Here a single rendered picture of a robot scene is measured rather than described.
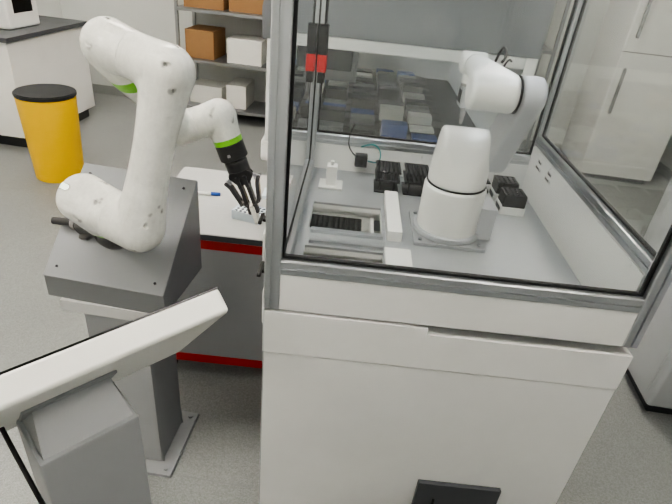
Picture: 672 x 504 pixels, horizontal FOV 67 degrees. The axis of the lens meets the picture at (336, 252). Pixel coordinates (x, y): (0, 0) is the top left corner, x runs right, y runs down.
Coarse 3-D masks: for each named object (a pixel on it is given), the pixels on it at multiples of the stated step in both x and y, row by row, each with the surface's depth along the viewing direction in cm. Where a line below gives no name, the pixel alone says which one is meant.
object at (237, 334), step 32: (224, 192) 227; (224, 224) 202; (256, 224) 204; (224, 256) 200; (256, 256) 199; (192, 288) 209; (224, 288) 208; (256, 288) 207; (224, 320) 217; (256, 320) 216; (192, 352) 227; (224, 352) 226; (256, 352) 225
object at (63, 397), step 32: (160, 320) 84; (192, 320) 87; (64, 352) 75; (96, 352) 77; (128, 352) 80; (160, 352) 98; (0, 384) 70; (32, 384) 72; (64, 384) 75; (96, 384) 86; (0, 416) 73; (32, 416) 80; (64, 416) 82; (96, 416) 85; (128, 416) 88; (64, 448) 81
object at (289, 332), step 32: (288, 320) 131; (320, 320) 130; (352, 320) 130; (288, 352) 136; (320, 352) 136; (352, 352) 135; (384, 352) 134; (416, 352) 134; (448, 352) 133; (480, 352) 133; (512, 352) 132; (544, 352) 131; (576, 352) 131; (608, 352) 131; (576, 384) 136; (608, 384) 136
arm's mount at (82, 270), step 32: (192, 192) 156; (192, 224) 160; (64, 256) 152; (96, 256) 151; (128, 256) 151; (160, 256) 150; (192, 256) 164; (64, 288) 152; (96, 288) 150; (128, 288) 148; (160, 288) 147
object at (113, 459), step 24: (24, 432) 83; (120, 432) 87; (72, 456) 82; (96, 456) 85; (120, 456) 89; (144, 456) 94; (48, 480) 80; (72, 480) 84; (96, 480) 88; (120, 480) 92; (144, 480) 96
